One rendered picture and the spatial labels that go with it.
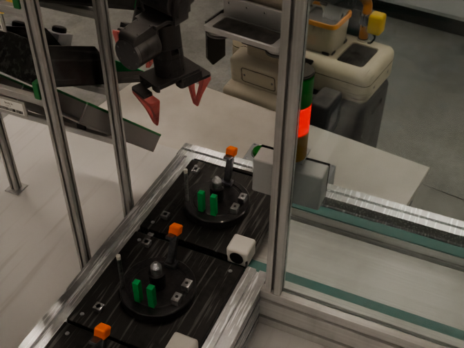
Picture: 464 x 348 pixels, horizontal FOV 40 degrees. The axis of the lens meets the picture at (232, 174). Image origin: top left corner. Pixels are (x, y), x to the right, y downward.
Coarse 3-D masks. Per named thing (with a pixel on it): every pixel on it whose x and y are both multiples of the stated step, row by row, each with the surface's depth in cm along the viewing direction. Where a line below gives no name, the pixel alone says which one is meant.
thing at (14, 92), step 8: (0, 0) 95; (0, 8) 95; (8, 8) 94; (56, 8) 113; (64, 8) 113; (72, 8) 112; (80, 8) 111; (88, 8) 111; (88, 16) 111; (0, 88) 106; (8, 88) 106; (16, 88) 106; (88, 88) 122; (96, 88) 122; (104, 88) 121; (8, 96) 107; (16, 96) 106; (24, 96) 105; (32, 96) 104; (40, 104) 105
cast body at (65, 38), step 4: (52, 28) 131; (56, 28) 131; (60, 28) 131; (64, 28) 131; (52, 32) 130; (56, 32) 130; (60, 32) 131; (64, 32) 132; (56, 36) 130; (60, 36) 130; (64, 36) 131; (68, 36) 132; (60, 40) 130; (64, 40) 131; (68, 40) 133; (64, 44) 132; (68, 44) 133
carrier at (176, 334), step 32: (128, 256) 123; (160, 256) 123; (192, 256) 123; (96, 288) 117; (128, 288) 115; (160, 288) 114; (192, 288) 115; (224, 288) 117; (96, 320) 112; (128, 320) 112; (160, 320) 111; (192, 320) 112
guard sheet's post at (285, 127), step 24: (288, 0) 80; (288, 24) 82; (288, 48) 85; (288, 72) 88; (288, 96) 90; (288, 120) 92; (288, 144) 95; (288, 168) 97; (288, 192) 101; (288, 216) 105
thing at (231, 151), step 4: (228, 148) 133; (232, 148) 132; (236, 148) 133; (228, 152) 133; (232, 152) 132; (236, 152) 134; (224, 156) 132; (228, 156) 132; (232, 156) 133; (228, 160) 134; (232, 160) 134; (228, 164) 134; (232, 164) 134; (228, 168) 134; (232, 168) 135; (224, 172) 135; (228, 172) 135; (224, 176) 135; (228, 176) 135; (224, 180) 136; (228, 180) 135
